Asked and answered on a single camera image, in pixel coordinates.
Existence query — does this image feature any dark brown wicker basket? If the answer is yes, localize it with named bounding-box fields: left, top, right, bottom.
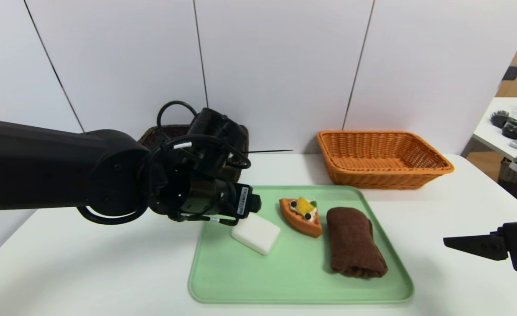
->
left=138, top=125, right=249, bottom=183

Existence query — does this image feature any brown woven storage basket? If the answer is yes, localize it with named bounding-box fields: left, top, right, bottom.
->
left=499, top=158, right=517, bottom=187

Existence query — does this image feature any toy fruit tart slice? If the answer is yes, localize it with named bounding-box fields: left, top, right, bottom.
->
left=279, top=197, right=323, bottom=238

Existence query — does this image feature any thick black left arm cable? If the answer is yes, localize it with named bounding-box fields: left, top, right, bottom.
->
left=146, top=134, right=252, bottom=172

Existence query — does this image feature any orange wicker basket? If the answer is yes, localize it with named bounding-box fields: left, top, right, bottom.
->
left=317, top=130, right=455, bottom=190

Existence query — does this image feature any white soap bar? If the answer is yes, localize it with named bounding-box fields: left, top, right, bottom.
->
left=231, top=214, right=281, bottom=256

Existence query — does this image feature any brown towel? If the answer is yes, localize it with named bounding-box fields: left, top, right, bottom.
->
left=326, top=207, right=389, bottom=279

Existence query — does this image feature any white background table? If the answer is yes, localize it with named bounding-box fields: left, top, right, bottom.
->
left=473, top=97, right=517, bottom=161

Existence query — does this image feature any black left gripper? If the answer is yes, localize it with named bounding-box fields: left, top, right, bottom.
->
left=216, top=182, right=262, bottom=219

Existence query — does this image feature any thin black labelled gripper cable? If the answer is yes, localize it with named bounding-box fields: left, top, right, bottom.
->
left=171, top=213, right=240, bottom=227

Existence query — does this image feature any light green plastic tray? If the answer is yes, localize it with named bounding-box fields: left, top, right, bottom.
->
left=188, top=185, right=414, bottom=304

